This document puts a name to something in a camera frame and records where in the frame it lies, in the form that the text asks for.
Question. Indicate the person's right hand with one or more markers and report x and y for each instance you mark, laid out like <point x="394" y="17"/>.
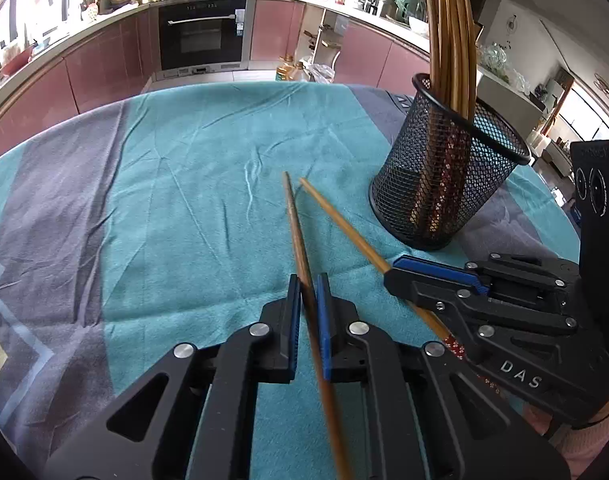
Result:
<point x="599" y="445"/>

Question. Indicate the mint green appliance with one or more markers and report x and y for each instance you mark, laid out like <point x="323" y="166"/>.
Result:
<point x="401" y="0"/>

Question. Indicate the bunch of wooden chopsticks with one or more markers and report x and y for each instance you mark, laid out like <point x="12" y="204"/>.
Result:
<point x="442" y="35"/>

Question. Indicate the yellow oil bottle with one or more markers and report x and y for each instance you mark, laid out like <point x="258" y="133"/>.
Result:
<point x="287" y="70"/>

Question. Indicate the black mesh utensil holder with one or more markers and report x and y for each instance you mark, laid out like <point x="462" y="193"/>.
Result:
<point x="409" y="200"/>

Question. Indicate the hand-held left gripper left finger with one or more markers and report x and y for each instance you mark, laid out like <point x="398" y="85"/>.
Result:
<point x="294" y="322"/>

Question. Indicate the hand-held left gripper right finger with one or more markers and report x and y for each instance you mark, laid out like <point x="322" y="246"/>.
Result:
<point x="324" y="322"/>

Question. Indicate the pink kitchen cabinets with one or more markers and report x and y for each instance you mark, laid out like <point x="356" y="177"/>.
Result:
<point x="104" y="60"/>

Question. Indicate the dark brown wooden chopstick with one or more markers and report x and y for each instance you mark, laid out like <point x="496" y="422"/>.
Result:
<point x="297" y="230"/>

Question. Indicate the wooden chopstick red patterned end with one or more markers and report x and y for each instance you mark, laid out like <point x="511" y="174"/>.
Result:
<point x="344" y="225"/>

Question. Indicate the black built-in oven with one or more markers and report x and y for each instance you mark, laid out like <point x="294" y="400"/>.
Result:
<point x="204" y="35"/>

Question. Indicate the red basin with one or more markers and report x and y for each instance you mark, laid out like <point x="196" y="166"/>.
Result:
<point x="18" y="60"/>

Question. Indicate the teal and grey tablecloth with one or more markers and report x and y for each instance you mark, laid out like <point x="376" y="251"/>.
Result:
<point x="184" y="210"/>

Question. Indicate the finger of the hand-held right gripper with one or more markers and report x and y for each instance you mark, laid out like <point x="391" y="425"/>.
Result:
<point x="424" y="287"/>
<point x="434" y="271"/>

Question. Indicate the clear plastic bag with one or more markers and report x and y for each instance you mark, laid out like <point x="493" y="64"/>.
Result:
<point x="320" y="72"/>

